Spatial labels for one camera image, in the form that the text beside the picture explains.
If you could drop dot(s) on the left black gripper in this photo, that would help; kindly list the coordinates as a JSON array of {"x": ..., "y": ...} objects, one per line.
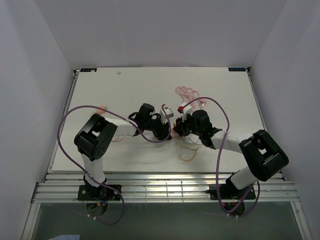
[{"x": 162, "y": 133}]

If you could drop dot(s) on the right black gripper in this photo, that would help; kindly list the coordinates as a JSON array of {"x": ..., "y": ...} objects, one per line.
[{"x": 180, "y": 125}]

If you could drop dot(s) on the pink power strip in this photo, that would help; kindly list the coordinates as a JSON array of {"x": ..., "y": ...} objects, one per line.
[{"x": 174, "y": 134}]

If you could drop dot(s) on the pink charger plug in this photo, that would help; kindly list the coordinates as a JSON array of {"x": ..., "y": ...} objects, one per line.
[{"x": 102, "y": 109}]

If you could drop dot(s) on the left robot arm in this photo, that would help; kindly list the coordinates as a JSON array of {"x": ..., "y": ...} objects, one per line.
[{"x": 93, "y": 140}]

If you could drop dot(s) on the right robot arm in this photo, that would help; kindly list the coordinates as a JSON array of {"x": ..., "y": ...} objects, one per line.
[{"x": 263, "y": 156}]

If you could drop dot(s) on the right blue corner label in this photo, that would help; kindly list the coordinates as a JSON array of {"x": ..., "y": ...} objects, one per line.
[{"x": 236, "y": 69}]

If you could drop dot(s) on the blue corner label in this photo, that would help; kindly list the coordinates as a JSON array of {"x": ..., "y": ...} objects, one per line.
[
  {"x": 88, "y": 70},
  {"x": 236, "y": 69}
]

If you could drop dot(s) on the left blue corner label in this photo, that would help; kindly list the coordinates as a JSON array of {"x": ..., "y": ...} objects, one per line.
[{"x": 88, "y": 70}]

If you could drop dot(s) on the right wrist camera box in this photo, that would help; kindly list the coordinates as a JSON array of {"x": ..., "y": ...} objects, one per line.
[{"x": 184, "y": 109}]

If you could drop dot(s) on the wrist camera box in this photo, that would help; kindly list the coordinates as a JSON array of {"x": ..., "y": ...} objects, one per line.
[
  {"x": 165, "y": 113},
  {"x": 184, "y": 109}
]

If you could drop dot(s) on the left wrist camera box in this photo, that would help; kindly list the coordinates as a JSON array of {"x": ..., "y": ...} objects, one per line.
[{"x": 165, "y": 113}]

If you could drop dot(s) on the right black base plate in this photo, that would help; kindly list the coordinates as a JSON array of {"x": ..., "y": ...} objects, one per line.
[{"x": 228, "y": 191}]

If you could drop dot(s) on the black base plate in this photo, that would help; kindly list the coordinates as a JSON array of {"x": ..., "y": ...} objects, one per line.
[
  {"x": 90, "y": 193},
  {"x": 228, "y": 191}
]

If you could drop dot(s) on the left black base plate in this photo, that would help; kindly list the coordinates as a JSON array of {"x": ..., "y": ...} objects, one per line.
[{"x": 90, "y": 193}]

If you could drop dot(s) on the aluminium rail frame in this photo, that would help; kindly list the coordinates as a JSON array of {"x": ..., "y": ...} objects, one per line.
[{"x": 153, "y": 172}]

